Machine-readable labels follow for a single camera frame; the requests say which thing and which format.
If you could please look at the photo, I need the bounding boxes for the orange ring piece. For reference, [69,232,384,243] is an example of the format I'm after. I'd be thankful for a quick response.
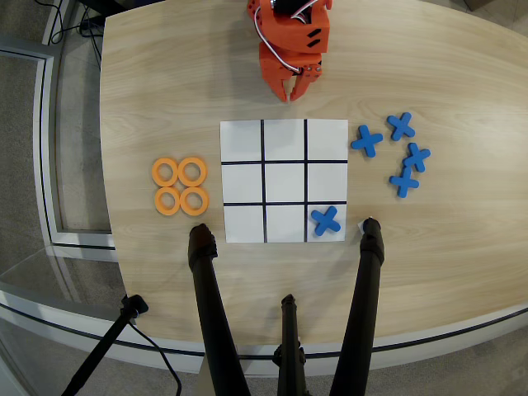
[150,158,180,186]
[179,186,210,215]
[177,156,208,186]
[153,186,182,216]

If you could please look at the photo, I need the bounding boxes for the black stand cable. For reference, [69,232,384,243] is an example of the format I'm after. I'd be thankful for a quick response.
[127,320,183,396]

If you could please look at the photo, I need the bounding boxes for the black floor cables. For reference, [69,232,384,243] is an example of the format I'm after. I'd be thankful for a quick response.
[48,0,104,75]

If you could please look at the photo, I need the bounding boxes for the blue cross piece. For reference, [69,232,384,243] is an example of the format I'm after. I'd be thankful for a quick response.
[351,125,384,158]
[386,111,417,142]
[389,166,421,199]
[310,205,342,238]
[402,142,432,173]

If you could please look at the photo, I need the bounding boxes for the white tic-tac-toe paper board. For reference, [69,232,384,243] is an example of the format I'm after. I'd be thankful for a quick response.
[219,118,350,244]

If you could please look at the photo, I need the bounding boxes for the slim black stand pole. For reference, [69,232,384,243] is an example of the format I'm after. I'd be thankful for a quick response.
[60,294,149,396]

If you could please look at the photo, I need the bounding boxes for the thin black tripod leg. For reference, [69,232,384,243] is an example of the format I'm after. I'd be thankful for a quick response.
[271,294,309,396]

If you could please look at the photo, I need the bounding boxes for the thick black tripod leg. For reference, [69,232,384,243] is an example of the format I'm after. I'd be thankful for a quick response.
[187,223,252,396]
[328,217,386,396]

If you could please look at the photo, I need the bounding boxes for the grey metal glass panel frame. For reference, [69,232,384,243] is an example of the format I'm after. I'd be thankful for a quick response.
[0,35,117,251]

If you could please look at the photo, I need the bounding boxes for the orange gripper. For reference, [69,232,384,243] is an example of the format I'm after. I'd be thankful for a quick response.
[258,40,324,103]

